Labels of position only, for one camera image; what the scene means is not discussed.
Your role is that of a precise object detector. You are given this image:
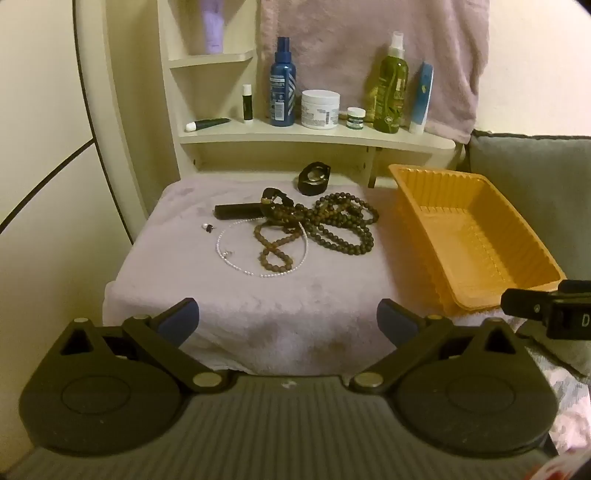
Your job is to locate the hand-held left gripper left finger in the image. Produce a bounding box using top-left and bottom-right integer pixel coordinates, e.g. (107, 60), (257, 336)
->
(58, 298), (232, 393)

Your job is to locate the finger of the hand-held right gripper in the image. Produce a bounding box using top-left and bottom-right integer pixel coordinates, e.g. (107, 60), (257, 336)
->
(501, 287), (561, 320)

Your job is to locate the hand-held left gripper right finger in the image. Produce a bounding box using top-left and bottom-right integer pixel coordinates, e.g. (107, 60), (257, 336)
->
(348, 299), (520, 393)

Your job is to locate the orange plastic tray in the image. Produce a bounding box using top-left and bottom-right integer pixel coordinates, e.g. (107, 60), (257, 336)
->
(388, 164), (568, 315)

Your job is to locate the dark bead necklace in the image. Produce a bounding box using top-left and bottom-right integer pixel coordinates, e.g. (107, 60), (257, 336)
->
(302, 191), (379, 256)

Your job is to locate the brown bead necklace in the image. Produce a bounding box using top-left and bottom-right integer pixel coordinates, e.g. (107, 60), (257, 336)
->
(253, 205), (308, 273)

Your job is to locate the black wrist band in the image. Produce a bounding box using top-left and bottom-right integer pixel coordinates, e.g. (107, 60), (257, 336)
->
(297, 161), (331, 195)

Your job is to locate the black watch with strap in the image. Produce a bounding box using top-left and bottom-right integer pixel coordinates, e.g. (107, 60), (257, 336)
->
(261, 187), (296, 217)

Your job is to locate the patterned grey pink cloth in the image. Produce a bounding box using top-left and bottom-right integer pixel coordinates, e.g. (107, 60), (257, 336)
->
(517, 318), (591, 457)

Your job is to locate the grey cushion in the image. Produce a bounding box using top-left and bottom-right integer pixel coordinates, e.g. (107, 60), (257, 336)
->
(464, 129), (591, 282)

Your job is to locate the black cylinder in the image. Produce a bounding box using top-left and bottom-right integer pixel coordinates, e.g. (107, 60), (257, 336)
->
(214, 202), (266, 220)

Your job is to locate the red white packet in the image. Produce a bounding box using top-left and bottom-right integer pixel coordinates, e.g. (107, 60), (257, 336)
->
(522, 450), (591, 480)

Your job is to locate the cream wooden shelf unit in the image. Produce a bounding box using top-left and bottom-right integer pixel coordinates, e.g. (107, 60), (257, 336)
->
(157, 0), (467, 190)

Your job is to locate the dark green tube white cap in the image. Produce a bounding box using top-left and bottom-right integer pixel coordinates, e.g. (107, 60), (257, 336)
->
(185, 117), (232, 134)

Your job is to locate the large white jar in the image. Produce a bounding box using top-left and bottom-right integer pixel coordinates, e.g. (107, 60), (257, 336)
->
(301, 89), (341, 130)

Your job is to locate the blue white tube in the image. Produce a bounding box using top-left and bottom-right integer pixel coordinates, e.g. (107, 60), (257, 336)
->
(409, 61), (435, 134)

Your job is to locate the green oil spray bottle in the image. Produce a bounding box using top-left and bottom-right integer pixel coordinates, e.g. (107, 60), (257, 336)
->
(372, 31), (411, 134)

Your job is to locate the blue spray bottle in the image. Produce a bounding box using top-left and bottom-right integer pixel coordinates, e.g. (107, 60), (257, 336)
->
(269, 37), (297, 127)

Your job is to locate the pink hanging towel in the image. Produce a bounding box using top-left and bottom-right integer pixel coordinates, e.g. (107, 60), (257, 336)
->
(259, 0), (490, 144)

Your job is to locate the purple tube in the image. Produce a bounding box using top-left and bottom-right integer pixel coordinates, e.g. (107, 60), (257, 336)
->
(199, 0), (226, 54)

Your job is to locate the white pearl necklace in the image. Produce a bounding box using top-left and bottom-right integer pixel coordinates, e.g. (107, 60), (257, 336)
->
(215, 219), (309, 278)

